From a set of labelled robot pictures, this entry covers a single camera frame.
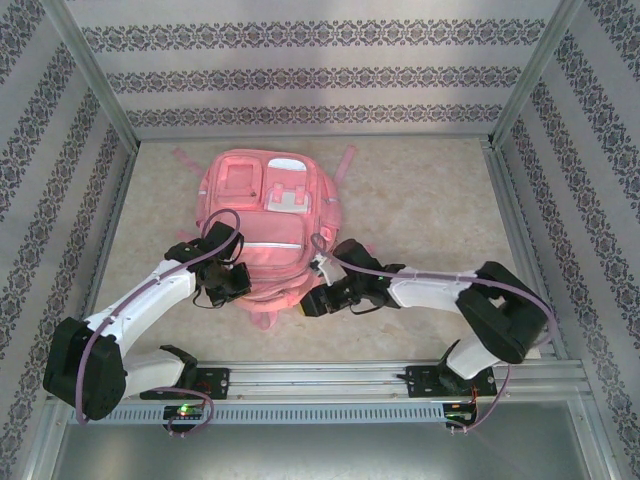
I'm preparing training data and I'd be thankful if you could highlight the pink student backpack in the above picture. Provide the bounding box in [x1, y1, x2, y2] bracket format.
[169, 143, 382, 331]

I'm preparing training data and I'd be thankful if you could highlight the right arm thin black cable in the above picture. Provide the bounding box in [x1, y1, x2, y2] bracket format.
[349, 299, 394, 317]

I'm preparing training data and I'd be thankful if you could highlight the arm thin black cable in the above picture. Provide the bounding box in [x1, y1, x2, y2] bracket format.
[192, 287, 224, 310]
[349, 299, 394, 317]

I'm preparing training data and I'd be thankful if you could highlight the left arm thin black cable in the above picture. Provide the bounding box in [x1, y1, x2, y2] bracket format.
[192, 287, 224, 310]

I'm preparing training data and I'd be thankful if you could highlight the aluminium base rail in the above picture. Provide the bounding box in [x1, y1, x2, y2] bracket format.
[48, 357, 596, 401]

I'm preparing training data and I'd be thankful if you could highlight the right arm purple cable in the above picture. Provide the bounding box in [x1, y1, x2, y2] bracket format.
[310, 233, 555, 347]

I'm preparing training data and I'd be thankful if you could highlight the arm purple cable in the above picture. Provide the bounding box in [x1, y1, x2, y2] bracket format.
[310, 233, 555, 347]
[73, 208, 245, 427]

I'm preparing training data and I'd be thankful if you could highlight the slotted grey cable duct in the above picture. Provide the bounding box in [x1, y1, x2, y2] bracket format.
[67, 402, 447, 427]

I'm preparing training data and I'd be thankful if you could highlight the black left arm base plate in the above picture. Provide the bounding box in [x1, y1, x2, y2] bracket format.
[139, 366, 232, 401]

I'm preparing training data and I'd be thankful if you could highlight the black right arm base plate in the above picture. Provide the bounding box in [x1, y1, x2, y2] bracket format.
[395, 363, 502, 401]

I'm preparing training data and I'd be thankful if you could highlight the short purple cable loop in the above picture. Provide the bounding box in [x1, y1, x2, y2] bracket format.
[447, 364, 512, 436]
[166, 384, 215, 440]

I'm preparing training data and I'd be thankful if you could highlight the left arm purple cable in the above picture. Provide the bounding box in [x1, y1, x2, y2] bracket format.
[73, 208, 245, 427]

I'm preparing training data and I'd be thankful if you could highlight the aluminium frame post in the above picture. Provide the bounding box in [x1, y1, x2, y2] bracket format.
[491, 0, 585, 149]
[38, 0, 140, 149]

